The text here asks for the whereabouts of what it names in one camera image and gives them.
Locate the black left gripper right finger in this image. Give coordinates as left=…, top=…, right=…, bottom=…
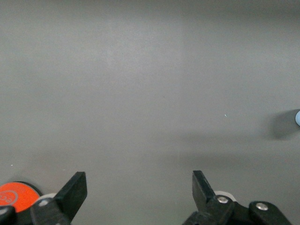
left=181, top=170, right=293, bottom=225

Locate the orange round disc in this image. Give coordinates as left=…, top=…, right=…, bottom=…
left=0, top=181, right=41, bottom=213

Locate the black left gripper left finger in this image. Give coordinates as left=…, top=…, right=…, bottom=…
left=0, top=171, right=88, bottom=225

